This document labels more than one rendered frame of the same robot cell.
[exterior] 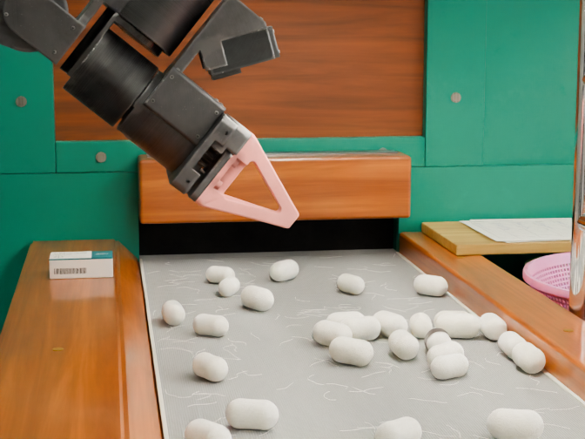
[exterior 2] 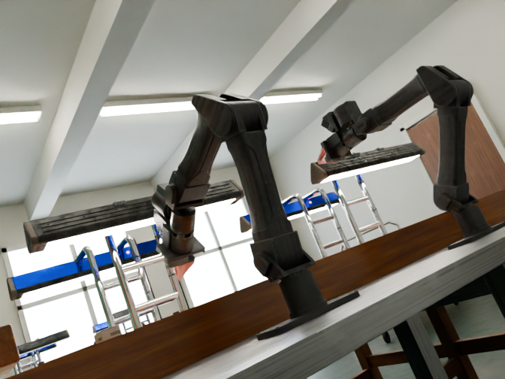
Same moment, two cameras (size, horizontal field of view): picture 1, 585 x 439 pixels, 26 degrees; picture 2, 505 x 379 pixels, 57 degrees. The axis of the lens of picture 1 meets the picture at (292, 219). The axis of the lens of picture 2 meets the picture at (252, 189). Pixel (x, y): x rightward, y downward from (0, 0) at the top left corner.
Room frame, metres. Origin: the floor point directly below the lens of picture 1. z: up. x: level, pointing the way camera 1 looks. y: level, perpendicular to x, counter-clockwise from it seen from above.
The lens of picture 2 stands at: (1.31, 1.15, 0.73)
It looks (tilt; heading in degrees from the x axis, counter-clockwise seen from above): 13 degrees up; 242
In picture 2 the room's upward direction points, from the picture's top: 22 degrees counter-clockwise
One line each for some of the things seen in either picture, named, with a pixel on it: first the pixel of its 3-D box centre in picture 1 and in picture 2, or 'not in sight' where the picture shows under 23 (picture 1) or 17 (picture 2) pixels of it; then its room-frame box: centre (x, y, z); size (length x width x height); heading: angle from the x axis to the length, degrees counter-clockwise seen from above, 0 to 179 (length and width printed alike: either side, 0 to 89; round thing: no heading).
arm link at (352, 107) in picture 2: not in sight; (355, 118); (0.35, 0.14, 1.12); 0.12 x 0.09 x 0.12; 100
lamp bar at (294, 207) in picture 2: not in sight; (292, 210); (0.10, -0.80, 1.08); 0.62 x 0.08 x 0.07; 8
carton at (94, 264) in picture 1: (81, 264); (107, 335); (1.20, 0.20, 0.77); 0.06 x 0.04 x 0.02; 98
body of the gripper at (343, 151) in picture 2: not in sight; (341, 145); (0.36, 0.04, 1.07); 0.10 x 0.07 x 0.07; 10
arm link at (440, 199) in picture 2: not in sight; (456, 200); (0.32, 0.30, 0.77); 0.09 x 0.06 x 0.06; 10
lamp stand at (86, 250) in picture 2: not in sight; (121, 304); (1.04, -0.58, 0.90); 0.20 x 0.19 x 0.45; 8
